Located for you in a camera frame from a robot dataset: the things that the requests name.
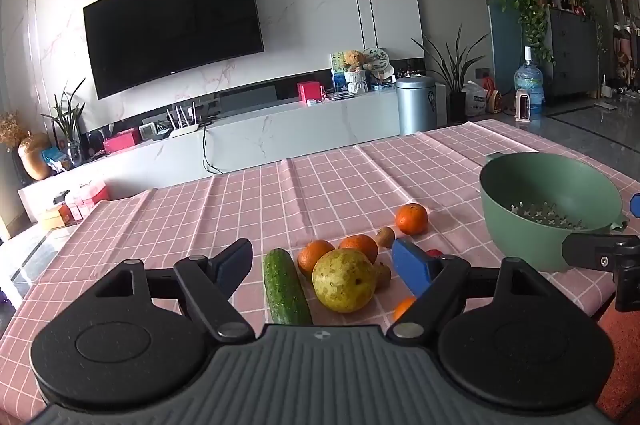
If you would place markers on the green cucumber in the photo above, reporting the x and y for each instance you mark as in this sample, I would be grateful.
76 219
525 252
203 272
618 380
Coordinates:
285 287

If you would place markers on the small red tomato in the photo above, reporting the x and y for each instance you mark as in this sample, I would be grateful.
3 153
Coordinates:
434 252

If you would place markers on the small white space heater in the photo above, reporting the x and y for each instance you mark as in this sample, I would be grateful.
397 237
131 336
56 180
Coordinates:
522 106

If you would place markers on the black wall television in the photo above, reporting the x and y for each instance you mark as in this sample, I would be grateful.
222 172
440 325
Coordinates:
172 27

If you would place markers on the pink product boxes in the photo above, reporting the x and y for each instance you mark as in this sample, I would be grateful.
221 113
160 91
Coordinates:
87 200

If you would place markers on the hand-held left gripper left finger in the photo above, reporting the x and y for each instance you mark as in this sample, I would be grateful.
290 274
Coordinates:
235 264

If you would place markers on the small cardboard box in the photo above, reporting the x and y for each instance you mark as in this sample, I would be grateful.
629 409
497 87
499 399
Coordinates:
52 219

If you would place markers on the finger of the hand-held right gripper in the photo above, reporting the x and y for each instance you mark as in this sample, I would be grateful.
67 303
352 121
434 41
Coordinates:
636 205
590 251

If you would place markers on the brown teddy bear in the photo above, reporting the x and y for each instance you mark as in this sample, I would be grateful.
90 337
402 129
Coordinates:
356 60

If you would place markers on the reddish fabric chair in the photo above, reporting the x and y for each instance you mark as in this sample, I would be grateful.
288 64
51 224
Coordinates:
622 355

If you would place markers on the blue picture card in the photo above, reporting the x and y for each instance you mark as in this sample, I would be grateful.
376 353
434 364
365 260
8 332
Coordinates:
336 72

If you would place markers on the silver trash can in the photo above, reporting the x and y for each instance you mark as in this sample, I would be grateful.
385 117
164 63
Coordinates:
416 105

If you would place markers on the pink checked tablecloth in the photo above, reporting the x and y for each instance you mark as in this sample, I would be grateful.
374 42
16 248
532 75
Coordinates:
320 190

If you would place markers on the white wifi router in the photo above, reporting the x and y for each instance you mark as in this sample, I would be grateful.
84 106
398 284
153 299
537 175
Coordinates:
182 127

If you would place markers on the dark grey cabinet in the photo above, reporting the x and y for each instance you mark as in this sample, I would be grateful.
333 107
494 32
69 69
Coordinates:
570 55

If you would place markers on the orange mandarin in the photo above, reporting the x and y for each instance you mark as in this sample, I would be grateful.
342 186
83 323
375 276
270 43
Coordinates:
312 256
411 219
404 308
361 245

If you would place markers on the slender green potted plant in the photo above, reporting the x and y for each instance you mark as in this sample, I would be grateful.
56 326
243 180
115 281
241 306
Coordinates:
69 115

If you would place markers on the blue water jug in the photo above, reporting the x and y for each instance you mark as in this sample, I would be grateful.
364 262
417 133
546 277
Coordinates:
531 80

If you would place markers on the yellow-green pear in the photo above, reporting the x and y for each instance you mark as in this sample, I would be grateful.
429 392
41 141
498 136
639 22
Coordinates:
344 280

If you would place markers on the gold vase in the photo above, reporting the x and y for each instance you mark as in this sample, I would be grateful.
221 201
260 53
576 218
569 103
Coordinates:
34 160

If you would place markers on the trailing pothos plant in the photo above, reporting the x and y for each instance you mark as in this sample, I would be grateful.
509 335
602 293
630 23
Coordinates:
531 12

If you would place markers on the brown longan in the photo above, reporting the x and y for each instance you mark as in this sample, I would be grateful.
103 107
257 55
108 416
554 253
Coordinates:
385 237
383 276

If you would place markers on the white plastic bag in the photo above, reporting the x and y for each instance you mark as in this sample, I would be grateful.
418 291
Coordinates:
475 101

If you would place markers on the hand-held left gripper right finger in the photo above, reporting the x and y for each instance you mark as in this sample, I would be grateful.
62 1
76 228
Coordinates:
411 267

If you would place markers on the dried flower bunch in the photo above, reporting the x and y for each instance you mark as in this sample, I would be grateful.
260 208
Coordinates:
11 129

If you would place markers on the white marble media console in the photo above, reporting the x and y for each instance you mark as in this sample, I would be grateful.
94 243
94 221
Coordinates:
280 135

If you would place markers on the green colander bowl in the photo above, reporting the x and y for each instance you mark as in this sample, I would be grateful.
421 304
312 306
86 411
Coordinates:
520 225

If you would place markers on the flat red box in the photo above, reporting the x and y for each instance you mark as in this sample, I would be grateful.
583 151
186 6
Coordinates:
121 141

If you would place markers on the long-leaf potted plant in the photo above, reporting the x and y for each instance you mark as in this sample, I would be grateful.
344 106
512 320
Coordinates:
452 70

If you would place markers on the round paper fan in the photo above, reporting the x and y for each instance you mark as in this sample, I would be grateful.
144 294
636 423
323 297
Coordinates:
377 61

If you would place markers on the small white desk clock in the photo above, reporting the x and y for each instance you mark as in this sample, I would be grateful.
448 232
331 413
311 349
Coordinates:
147 132

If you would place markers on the small red box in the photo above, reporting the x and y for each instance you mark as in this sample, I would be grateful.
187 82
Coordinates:
308 91

